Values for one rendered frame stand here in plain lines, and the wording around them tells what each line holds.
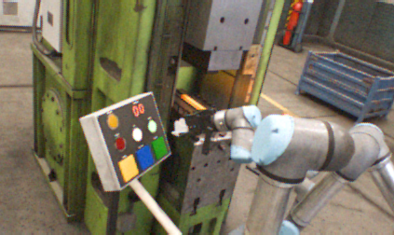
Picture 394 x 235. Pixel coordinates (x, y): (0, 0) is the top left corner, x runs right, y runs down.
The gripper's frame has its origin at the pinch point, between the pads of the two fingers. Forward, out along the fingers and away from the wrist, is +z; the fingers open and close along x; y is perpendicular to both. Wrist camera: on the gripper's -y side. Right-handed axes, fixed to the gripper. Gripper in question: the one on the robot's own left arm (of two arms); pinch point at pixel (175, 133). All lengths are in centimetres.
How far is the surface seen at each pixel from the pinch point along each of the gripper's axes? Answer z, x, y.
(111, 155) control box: 10.2, 25.7, 2.6
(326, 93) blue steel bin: 29, -431, -85
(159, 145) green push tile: 9.5, -0.1, -4.0
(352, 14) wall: 25, -948, 5
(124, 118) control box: 10.2, 13.9, 12.2
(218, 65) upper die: -5.6, -40.7, 19.1
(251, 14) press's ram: -23, -53, 38
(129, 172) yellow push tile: 9.5, 21.1, -6.3
